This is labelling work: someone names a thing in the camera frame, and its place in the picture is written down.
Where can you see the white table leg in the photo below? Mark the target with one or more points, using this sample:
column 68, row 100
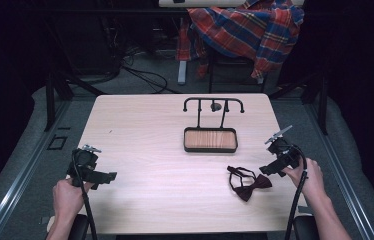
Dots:
column 182, row 71

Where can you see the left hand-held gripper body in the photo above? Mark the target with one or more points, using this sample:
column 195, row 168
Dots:
column 83, row 162

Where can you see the black rack with wooden tray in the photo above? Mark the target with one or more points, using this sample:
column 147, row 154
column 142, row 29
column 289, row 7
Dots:
column 211, row 131

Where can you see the black chair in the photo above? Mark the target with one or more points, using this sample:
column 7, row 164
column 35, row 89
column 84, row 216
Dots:
column 233, row 71

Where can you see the black metal stand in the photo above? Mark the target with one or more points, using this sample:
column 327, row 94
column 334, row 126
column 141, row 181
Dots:
column 58, row 96

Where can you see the dark red bow tie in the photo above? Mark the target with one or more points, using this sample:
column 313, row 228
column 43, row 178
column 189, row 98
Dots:
column 248, row 183

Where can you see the person's left hand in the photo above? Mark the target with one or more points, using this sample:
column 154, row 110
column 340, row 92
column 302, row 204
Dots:
column 68, row 196

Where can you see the black armrest pad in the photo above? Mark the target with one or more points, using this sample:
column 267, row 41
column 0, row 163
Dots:
column 79, row 227
column 306, row 227

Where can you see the red blue plaid shirt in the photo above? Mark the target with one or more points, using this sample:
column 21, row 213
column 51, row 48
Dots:
column 245, row 30

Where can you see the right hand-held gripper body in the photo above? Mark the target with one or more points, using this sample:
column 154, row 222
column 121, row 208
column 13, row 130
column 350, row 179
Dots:
column 286, row 153

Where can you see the person's right hand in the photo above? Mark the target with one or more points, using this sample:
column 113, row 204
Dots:
column 306, row 180

